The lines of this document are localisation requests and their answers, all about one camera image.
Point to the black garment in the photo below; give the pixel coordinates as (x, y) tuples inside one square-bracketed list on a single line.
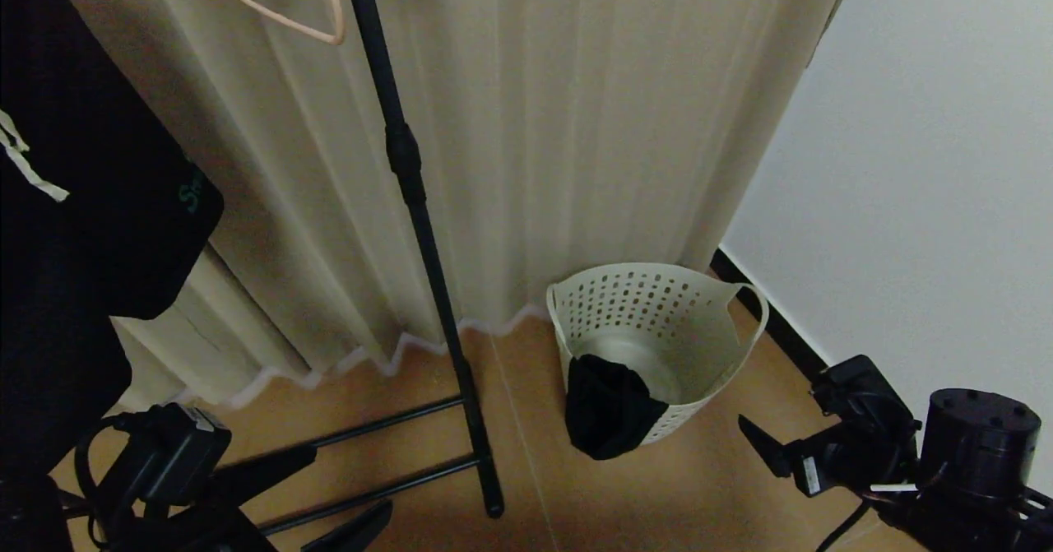
[(613, 412)]

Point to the pink clothes hanger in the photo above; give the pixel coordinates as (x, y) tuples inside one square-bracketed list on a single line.
[(333, 34)]

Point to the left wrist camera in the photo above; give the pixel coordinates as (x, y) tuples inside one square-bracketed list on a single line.
[(177, 453)]

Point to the black shorts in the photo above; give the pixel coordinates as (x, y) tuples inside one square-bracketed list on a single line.
[(82, 248)]

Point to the white laundry basket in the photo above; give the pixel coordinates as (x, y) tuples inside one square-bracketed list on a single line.
[(642, 305)]

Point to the black clothes rack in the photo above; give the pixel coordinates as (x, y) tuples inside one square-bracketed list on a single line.
[(403, 157)]

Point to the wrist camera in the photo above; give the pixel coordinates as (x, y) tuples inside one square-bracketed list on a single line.
[(177, 453), (864, 387)]

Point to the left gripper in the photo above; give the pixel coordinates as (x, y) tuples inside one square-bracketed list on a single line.
[(189, 527)]

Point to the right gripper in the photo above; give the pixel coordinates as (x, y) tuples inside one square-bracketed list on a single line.
[(847, 461)]

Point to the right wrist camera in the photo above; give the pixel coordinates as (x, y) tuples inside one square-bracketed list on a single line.
[(864, 387)]

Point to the beige curtain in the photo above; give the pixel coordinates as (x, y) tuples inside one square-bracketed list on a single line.
[(576, 124)]

